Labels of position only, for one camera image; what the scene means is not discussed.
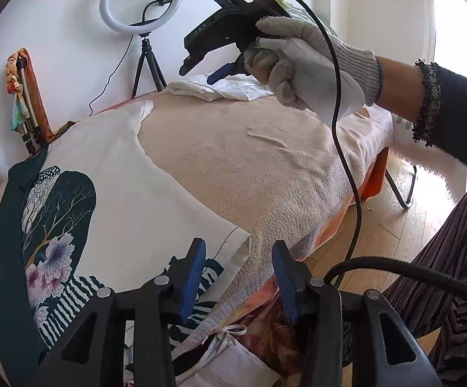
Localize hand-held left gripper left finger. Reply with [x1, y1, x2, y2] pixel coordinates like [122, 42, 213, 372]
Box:
[32, 238, 208, 387]

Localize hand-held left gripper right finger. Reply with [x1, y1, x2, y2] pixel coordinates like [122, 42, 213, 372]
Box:
[272, 240, 444, 387]

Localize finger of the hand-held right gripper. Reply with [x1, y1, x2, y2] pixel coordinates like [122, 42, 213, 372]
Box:
[208, 60, 243, 85]
[178, 46, 204, 76]

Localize white floral printed garment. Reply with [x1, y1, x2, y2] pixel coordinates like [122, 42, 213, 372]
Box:
[0, 101, 252, 387]

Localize person's right forearm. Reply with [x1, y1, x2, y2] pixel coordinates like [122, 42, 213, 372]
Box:
[373, 54, 467, 178]

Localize white folded clothes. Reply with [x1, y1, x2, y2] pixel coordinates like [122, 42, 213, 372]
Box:
[167, 73, 275, 103]

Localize person's right hand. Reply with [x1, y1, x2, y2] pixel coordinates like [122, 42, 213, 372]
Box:
[243, 15, 381, 127]

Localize black tripod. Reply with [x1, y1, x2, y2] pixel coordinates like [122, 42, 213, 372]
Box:
[131, 32, 168, 99]

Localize orange floral sheet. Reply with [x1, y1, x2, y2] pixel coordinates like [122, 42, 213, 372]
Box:
[201, 278, 311, 377]

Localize white crumpled cloth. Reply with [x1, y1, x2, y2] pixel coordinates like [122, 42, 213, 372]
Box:
[173, 324, 283, 387]

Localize orange folding table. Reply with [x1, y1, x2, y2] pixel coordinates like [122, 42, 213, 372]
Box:
[360, 145, 418, 210]

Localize colourful hanging cloth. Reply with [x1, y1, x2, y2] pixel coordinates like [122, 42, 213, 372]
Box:
[5, 47, 54, 146]

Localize person's striped pants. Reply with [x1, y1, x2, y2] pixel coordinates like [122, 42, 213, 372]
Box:
[340, 177, 467, 387]

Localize white fluffy cloth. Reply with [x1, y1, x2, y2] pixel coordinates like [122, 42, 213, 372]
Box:
[390, 109, 467, 205]

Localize thin ring light cable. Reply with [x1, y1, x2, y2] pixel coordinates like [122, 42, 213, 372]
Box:
[88, 36, 134, 117]

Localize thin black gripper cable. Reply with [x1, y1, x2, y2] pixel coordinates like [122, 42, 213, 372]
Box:
[263, 0, 364, 289]

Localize thick black gripper cable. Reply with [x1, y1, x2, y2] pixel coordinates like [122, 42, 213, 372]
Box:
[323, 256, 467, 311]

